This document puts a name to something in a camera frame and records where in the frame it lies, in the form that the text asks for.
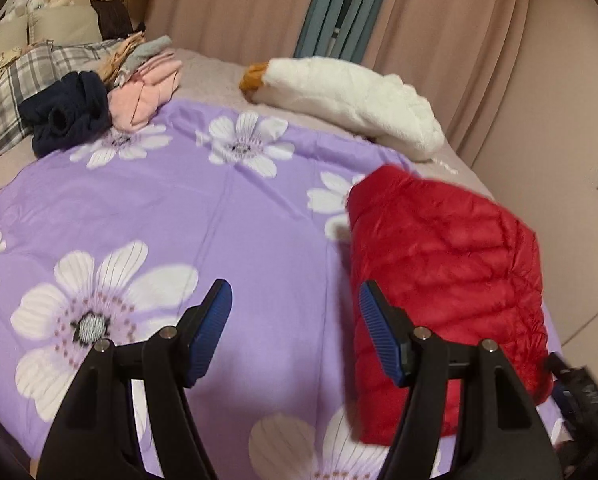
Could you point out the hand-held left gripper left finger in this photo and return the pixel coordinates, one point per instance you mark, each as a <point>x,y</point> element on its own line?
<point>209,335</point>

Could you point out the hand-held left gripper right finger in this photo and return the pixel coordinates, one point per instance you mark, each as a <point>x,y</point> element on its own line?
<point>381,340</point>

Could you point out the red down jacket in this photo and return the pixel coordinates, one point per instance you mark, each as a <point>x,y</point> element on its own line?
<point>444,260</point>

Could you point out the pink folded clothes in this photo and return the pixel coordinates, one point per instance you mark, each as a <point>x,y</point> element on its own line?
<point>146,90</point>

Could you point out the purple floral blanket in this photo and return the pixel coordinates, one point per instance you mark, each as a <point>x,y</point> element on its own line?
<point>204,220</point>

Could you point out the white goose plush toy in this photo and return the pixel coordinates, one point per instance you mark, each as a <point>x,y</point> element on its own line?
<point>349,95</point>

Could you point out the navy blue garment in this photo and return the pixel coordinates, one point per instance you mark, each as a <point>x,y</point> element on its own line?
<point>64,115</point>

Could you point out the grey garment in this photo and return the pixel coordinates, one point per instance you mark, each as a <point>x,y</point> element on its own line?
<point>149,50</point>

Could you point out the tan garment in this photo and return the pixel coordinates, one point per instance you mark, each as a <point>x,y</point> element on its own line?
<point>119,55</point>

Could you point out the grey plaid pillow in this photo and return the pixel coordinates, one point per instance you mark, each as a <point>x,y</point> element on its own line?
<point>9,95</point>

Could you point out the pink curtain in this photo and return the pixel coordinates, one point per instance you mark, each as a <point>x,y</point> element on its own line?
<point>239,5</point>
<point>444,25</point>

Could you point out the dark brown cushion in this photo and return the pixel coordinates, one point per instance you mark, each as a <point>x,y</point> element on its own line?
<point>111,17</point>

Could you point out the blue curtain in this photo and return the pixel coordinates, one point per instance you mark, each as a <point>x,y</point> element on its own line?
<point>329,5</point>

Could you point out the small beige headboard cushion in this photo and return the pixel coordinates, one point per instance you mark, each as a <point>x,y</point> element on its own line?
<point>64,22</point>

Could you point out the large beige headboard cushion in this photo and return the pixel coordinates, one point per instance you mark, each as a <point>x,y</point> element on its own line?
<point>4,35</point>

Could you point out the white and blue plush toy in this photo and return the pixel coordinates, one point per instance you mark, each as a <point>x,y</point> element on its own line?
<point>36,4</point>

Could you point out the black and white plush toy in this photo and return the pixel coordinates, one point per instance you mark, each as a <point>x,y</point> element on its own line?
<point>16,6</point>

